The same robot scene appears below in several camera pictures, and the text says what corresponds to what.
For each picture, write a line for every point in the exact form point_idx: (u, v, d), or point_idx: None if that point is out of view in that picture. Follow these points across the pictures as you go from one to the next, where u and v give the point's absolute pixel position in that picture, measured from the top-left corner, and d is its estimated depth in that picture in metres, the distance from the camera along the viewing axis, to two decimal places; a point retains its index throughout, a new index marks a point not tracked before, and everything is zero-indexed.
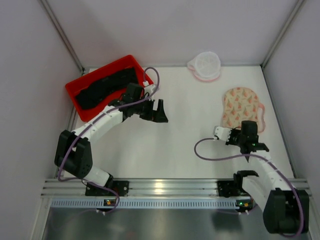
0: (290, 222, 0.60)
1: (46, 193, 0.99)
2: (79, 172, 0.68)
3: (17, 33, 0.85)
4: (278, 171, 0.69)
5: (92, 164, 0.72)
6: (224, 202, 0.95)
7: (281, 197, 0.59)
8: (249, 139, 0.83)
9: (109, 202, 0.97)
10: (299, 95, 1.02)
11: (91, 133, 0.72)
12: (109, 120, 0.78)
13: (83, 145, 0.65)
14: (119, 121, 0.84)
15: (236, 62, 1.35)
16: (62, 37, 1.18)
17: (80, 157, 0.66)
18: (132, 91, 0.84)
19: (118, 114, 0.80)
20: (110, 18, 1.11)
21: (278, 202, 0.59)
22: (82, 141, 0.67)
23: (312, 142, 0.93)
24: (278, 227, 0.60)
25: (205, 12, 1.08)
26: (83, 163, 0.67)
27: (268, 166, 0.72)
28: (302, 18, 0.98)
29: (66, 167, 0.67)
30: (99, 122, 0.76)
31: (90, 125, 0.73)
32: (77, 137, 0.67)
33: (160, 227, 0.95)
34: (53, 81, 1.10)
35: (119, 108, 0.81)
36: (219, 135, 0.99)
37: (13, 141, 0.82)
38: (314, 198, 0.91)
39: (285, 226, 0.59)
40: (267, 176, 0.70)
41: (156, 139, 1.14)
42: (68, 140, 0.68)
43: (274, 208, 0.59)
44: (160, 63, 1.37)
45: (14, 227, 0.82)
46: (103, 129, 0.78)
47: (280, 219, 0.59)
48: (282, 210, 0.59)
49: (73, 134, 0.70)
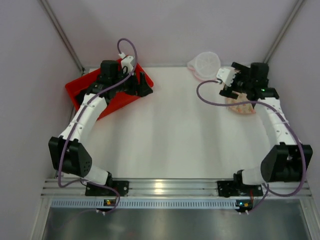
0: (288, 174, 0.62)
1: (46, 193, 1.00)
2: (81, 172, 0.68)
3: (18, 33, 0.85)
4: (285, 125, 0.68)
5: (90, 159, 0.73)
6: (224, 202, 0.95)
7: (286, 152, 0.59)
8: (257, 84, 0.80)
9: (109, 202, 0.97)
10: (299, 94, 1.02)
11: (79, 133, 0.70)
12: (93, 111, 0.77)
13: (76, 147, 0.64)
14: (103, 107, 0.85)
15: (236, 62, 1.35)
16: (62, 37, 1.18)
17: (77, 159, 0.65)
18: (107, 72, 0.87)
19: (99, 101, 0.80)
20: (110, 17, 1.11)
21: (281, 156, 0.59)
22: (74, 143, 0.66)
23: (312, 142, 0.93)
24: (274, 177, 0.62)
25: (205, 12, 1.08)
26: (82, 163, 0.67)
27: (275, 118, 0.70)
28: (302, 18, 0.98)
29: (68, 171, 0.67)
30: (84, 117, 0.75)
31: (75, 123, 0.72)
32: (67, 141, 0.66)
33: (160, 227, 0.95)
34: (53, 81, 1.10)
35: (100, 94, 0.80)
36: (223, 78, 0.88)
37: (12, 141, 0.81)
38: (313, 198, 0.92)
39: (282, 177, 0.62)
40: (272, 127, 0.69)
41: (156, 139, 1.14)
42: (59, 145, 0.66)
43: (276, 161, 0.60)
44: (160, 63, 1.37)
45: (14, 226, 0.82)
46: (90, 123, 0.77)
47: (279, 171, 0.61)
48: (282, 162, 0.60)
49: (61, 138, 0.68)
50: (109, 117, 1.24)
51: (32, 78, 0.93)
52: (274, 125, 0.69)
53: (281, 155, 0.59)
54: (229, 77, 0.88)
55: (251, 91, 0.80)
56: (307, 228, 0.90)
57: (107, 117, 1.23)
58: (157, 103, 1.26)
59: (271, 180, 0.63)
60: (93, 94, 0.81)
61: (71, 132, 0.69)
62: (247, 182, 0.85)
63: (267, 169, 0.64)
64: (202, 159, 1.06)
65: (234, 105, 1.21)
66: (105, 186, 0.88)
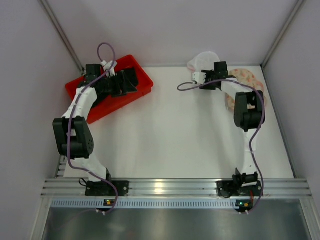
0: (252, 117, 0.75)
1: (46, 193, 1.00)
2: (87, 149, 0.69)
3: (18, 34, 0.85)
4: (242, 85, 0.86)
5: (92, 139, 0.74)
6: (224, 202, 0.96)
7: (244, 96, 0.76)
8: (221, 74, 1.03)
9: (109, 202, 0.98)
10: (299, 94, 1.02)
11: (80, 112, 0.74)
12: (87, 97, 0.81)
13: (80, 121, 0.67)
14: (95, 97, 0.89)
15: (236, 62, 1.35)
16: (62, 37, 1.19)
17: (83, 133, 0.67)
18: (93, 70, 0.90)
19: (91, 91, 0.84)
20: (110, 17, 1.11)
21: (242, 100, 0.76)
22: (77, 119, 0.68)
23: (312, 142, 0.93)
24: (243, 119, 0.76)
25: (205, 13, 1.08)
26: (87, 139, 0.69)
27: (235, 85, 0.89)
28: (302, 18, 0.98)
29: (74, 150, 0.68)
30: (81, 101, 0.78)
31: (74, 106, 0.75)
32: (71, 119, 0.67)
33: (160, 227, 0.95)
34: (53, 81, 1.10)
35: (90, 84, 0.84)
36: (196, 79, 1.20)
37: (12, 141, 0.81)
38: (314, 197, 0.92)
39: (249, 119, 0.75)
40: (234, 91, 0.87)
41: (156, 139, 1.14)
42: (63, 125, 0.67)
43: (239, 105, 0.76)
44: (160, 63, 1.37)
45: (14, 226, 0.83)
46: (86, 108, 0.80)
47: (244, 113, 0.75)
48: (245, 105, 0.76)
49: (64, 119, 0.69)
50: (109, 117, 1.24)
51: (31, 78, 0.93)
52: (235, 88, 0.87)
53: (242, 99, 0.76)
54: (201, 77, 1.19)
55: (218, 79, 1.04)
56: (307, 228, 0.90)
57: (107, 117, 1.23)
58: (157, 103, 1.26)
59: (242, 124, 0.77)
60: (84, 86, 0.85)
61: (73, 111, 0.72)
62: (242, 169, 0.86)
63: (238, 117, 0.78)
64: (202, 159, 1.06)
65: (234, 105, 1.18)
66: (105, 180, 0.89)
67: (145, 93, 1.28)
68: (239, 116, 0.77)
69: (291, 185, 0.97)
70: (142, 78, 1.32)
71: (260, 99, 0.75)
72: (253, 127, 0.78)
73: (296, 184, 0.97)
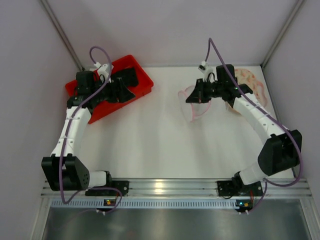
0: (285, 163, 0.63)
1: (46, 193, 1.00)
2: (82, 186, 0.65)
3: (17, 34, 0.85)
4: (268, 117, 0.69)
5: (86, 173, 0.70)
6: (224, 202, 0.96)
7: (279, 142, 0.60)
8: (229, 83, 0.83)
9: (109, 202, 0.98)
10: (299, 94, 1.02)
11: (71, 147, 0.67)
12: (79, 122, 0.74)
13: (72, 161, 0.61)
14: (88, 117, 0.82)
15: (237, 62, 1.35)
16: (62, 37, 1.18)
17: (75, 172, 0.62)
18: (85, 83, 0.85)
19: (83, 112, 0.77)
20: (110, 17, 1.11)
21: (277, 149, 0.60)
22: (69, 158, 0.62)
23: (312, 142, 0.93)
24: (275, 168, 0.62)
25: (205, 12, 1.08)
26: (80, 177, 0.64)
27: (257, 112, 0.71)
28: (303, 18, 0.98)
29: (68, 188, 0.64)
30: (72, 131, 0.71)
31: (65, 138, 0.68)
32: (62, 157, 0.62)
33: (160, 226, 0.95)
34: (53, 81, 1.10)
35: (82, 105, 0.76)
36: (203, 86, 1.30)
37: (12, 141, 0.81)
38: (314, 198, 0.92)
39: (282, 167, 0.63)
40: (258, 122, 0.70)
41: (155, 139, 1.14)
42: (54, 165, 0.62)
43: (274, 154, 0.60)
44: (160, 63, 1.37)
45: (14, 226, 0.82)
46: (79, 135, 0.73)
47: (278, 162, 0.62)
48: (280, 154, 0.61)
49: (54, 156, 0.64)
50: (109, 117, 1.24)
51: (31, 78, 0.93)
52: (259, 119, 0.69)
53: (277, 148, 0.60)
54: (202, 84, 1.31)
55: (226, 93, 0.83)
56: (307, 228, 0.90)
57: (107, 118, 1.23)
58: (157, 103, 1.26)
59: (274, 172, 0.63)
60: (76, 107, 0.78)
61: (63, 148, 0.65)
62: (246, 182, 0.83)
63: (266, 162, 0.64)
64: (202, 159, 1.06)
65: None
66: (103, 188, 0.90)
67: (146, 94, 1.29)
68: (270, 163, 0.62)
69: (292, 185, 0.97)
70: (142, 78, 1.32)
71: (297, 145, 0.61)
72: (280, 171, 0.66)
73: (297, 184, 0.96)
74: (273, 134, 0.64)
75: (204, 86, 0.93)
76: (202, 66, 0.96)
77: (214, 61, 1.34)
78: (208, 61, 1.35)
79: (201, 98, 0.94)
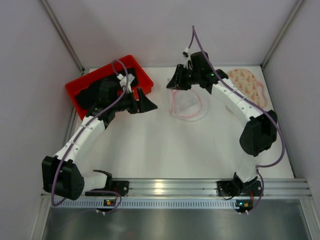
0: (266, 142, 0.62)
1: (45, 193, 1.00)
2: (72, 195, 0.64)
3: (17, 34, 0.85)
4: (245, 100, 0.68)
5: (82, 183, 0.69)
6: (224, 202, 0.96)
7: (258, 123, 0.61)
8: (204, 70, 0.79)
9: (109, 202, 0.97)
10: (299, 94, 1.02)
11: (74, 154, 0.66)
12: (90, 133, 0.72)
13: (70, 168, 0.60)
14: (102, 128, 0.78)
15: (236, 62, 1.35)
16: (62, 37, 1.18)
17: (70, 181, 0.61)
18: (106, 95, 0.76)
19: (98, 123, 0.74)
20: (110, 18, 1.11)
21: (255, 128, 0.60)
22: (68, 164, 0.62)
23: (312, 142, 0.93)
24: (256, 147, 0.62)
25: (205, 13, 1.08)
26: (74, 185, 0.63)
27: (235, 97, 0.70)
28: (302, 19, 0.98)
29: (59, 193, 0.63)
30: (81, 138, 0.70)
31: (71, 144, 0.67)
32: (62, 161, 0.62)
33: (160, 226, 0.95)
34: (52, 81, 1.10)
35: (98, 116, 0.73)
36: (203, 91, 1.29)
37: (12, 142, 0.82)
38: (314, 198, 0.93)
39: (263, 145, 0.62)
40: (237, 107, 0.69)
41: (154, 138, 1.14)
42: (52, 167, 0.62)
43: (253, 134, 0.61)
44: (160, 63, 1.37)
45: (14, 227, 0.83)
46: (87, 144, 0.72)
47: (259, 141, 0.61)
48: (258, 133, 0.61)
49: (56, 158, 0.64)
50: None
51: (31, 78, 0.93)
52: (238, 104, 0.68)
53: (255, 127, 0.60)
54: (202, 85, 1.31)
55: (203, 80, 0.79)
56: (307, 228, 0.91)
57: None
58: (156, 103, 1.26)
59: (256, 152, 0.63)
60: (92, 116, 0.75)
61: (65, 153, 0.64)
62: (246, 180, 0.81)
63: (247, 144, 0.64)
64: (200, 159, 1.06)
65: (249, 94, 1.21)
66: (103, 190, 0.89)
67: (146, 94, 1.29)
68: (251, 143, 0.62)
69: (291, 185, 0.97)
70: (142, 78, 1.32)
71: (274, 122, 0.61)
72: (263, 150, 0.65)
73: (297, 184, 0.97)
74: (252, 117, 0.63)
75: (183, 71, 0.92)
76: (185, 53, 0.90)
77: (214, 61, 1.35)
78: None
79: (179, 83, 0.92)
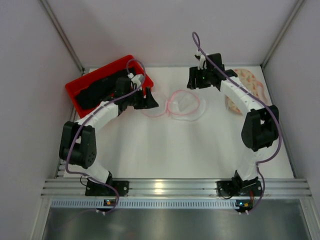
0: (266, 136, 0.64)
1: (46, 193, 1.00)
2: (86, 162, 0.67)
3: (17, 34, 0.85)
4: (249, 95, 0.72)
5: (96, 154, 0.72)
6: (224, 202, 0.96)
7: (258, 116, 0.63)
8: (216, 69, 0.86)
9: (109, 202, 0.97)
10: (299, 94, 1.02)
11: (93, 123, 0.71)
12: (107, 112, 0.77)
13: (88, 131, 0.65)
14: (115, 115, 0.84)
15: (236, 62, 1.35)
16: (62, 37, 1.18)
17: (87, 143, 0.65)
18: (122, 87, 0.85)
19: (115, 107, 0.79)
20: (110, 17, 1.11)
21: (254, 121, 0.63)
22: (87, 128, 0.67)
23: (312, 142, 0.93)
24: (256, 140, 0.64)
25: (205, 13, 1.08)
26: (89, 151, 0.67)
27: (240, 92, 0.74)
28: (302, 19, 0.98)
29: (73, 159, 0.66)
30: (100, 113, 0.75)
31: (91, 115, 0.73)
32: (81, 126, 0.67)
33: (161, 226, 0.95)
34: (53, 81, 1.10)
35: (115, 101, 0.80)
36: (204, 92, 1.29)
37: (12, 142, 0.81)
38: (313, 198, 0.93)
39: (262, 140, 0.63)
40: (240, 101, 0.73)
41: (153, 137, 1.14)
42: (72, 131, 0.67)
43: (253, 126, 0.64)
44: (160, 63, 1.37)
45: (14, 227, 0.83)
46: (103, 122, 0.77)
47: (258, 134, 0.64)
48: (258, 126, 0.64)
49: (76, 124, 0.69)
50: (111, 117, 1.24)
51: (31, 78, 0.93)
52: (242, 98, 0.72)
53: (255, 120, 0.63)
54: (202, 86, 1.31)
55: (214, 77, 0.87)
56: (307, 228, 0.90)
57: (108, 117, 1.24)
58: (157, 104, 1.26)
59: (254, 146, 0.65)
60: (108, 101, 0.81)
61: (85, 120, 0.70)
62: (245, 176, 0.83)
63: (248, 137, 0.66)
64: (201, 158, 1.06)
65: None
66: (105, 184, 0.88)
67: None
68: (250, 136, 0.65)
69: (291, 185, 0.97)
70: None
71: (274, 117, 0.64)
72: (264, 146, 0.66)
73: (297, 184, 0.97)
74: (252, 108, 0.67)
75: (197, 72, 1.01)
76: (197, 55, 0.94)
77: None
78: None
79: (197, 84, 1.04)
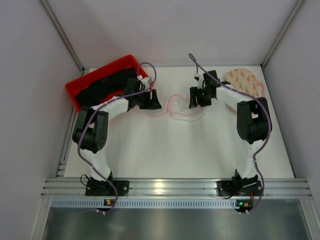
0: (259, 127, 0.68)
1: (46, 193, 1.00)
2: (98, 144, 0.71)
3: (16, 34, 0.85)
4: (239, 93, 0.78)
5: (106, 140, 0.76)
6: (224, 202, 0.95)
7: (247, 107, 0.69)
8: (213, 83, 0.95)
9: (109, 202, 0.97)
10: (299, 93, 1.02)
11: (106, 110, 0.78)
12: (118, 104, 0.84)
13: (103, 115, 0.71)
14: (125, 110, 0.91)
15: (237, 62, 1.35)
16: (62, 37, 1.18)
17: (100, 126, 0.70)
18: (132, 86, 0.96)
19: (125, 102, 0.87)
20: (110, 17, 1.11)
21: (245, 111, 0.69)
22: (101, 113, 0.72)
23: (312, 142, 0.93)
24: (249, 132, 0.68)
25: (205, 13, 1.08)
26: (101, 134, 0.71)
27: (232, 92, 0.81)
28: (303, 18, 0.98)
29: (86, 141, 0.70)
30: (113, 104, 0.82)
31: (104, 104, 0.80)
32: (96, 111, 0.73)
33: (161, 226, 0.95)
34: (53, 81, 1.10)
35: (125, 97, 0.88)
36: None
37: (12, 142, 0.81)
38: (314, 198, 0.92)
39: (255, 131, 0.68)
40: (233, 98, 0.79)
41: (153, 137, 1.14)
42: (87, 115, 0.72)
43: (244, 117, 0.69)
44: (160, 63, 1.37)
45: (15, 227, 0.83)
46: (113, 113, 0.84)
47: (251, 125, 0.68)
48: (249, 116, 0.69)
49: (91, 109, 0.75)
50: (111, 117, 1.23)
51: (31, 78, 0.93)
52: (233, 96, 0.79)
53: (245, 111, 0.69)
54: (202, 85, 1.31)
55: (211, 88, 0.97)
56: (308, 228, 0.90)
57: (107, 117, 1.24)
58: None
59: (249, 138, 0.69)
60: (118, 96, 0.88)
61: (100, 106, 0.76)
62: (244, 174, 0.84)
63: (243, 130, 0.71)
64: (201, 158, 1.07)
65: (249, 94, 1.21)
66: (107, 180, 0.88)
67: None
68: (244, 128, 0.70)
69: (291, 185, 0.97)
70: None
71: (264, 107, 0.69)
72: (259, 139, 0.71)
73: (297, 184, 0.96)
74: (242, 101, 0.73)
75: (198, 92, 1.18)
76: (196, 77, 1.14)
77: (214, 61, 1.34)
78: (208, 61, 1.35)
79: (199, 102, 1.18)
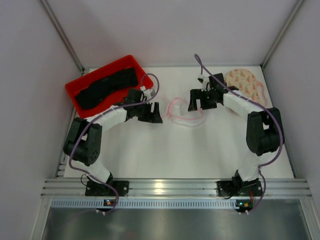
0: (270, 140, 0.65)
1: (46, 193, 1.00)
2: (89, 159, 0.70)
3: (16, 34, 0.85)
4: (250, 102, 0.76)
5: (98, 152, 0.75)
6: (224, 202, 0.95)
7: (259, 117, 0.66)
8: (219, 88, 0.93)
9: (109, 202, 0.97)
10: (299, 94, 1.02)
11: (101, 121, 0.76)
12: (116, 115, 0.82)
13: (96, 128, 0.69)
14: (122, 119, 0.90)
15: (236, 62, 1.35)
16: (62, 37, 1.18)
17: (92, 140, 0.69)
18: (132, 96, 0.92)
19: (123, 112, 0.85)
20: (110, 18, 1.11)
21: (256, 122, 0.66)
22: (94, 125, 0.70)
23: (312, 142, 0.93)
24: (261, 144, 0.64)
25: (205, 13, 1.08)
26: (92, 148, 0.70)
27: (241, 101, 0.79)
28: (303, 19, 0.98)
29: (77, 154, 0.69)
30: (109, 114, 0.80)
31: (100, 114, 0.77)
32: (90, 123, 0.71)
33: (161, 226, 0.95)
34: (53, 81, 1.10)
35: (124, 106, 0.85)
36: None
37: (12, 142, 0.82)
38: (314, 198, 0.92)
39: (267, 143, 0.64)
40: (242, 107, 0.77)
41: (153, 138, 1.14)
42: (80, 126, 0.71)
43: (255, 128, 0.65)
44: (160, 63, 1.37)
45: (15, 227, 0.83)
46: (109, 123, 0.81)
47: (262, 137, 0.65)
48: (260, 127, 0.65)
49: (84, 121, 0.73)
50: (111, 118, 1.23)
51: (31, 78, 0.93)
52: (243, 105, 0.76)
53: (256, 121, 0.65)
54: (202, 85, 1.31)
55: (217, 93, 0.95)
56: (307, 228, 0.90)
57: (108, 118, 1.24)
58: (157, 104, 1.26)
59: (259, 150, 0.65)
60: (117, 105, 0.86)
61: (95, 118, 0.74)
62: (246, 177, 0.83)
63: (253, 141, 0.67)
64: (201, 158, 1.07)
65: (249, 94, 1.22)
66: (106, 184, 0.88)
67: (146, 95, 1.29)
68: (255, 139, 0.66)
69: (291, 185, 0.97)
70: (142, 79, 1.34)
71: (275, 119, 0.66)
72: (268, 151, 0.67)
73: (297, 184, 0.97)
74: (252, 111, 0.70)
75: (200, 95, 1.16)
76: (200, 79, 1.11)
77: (214, 61, 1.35)
78: (208, 62, 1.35)
79: (202, 105, 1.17)
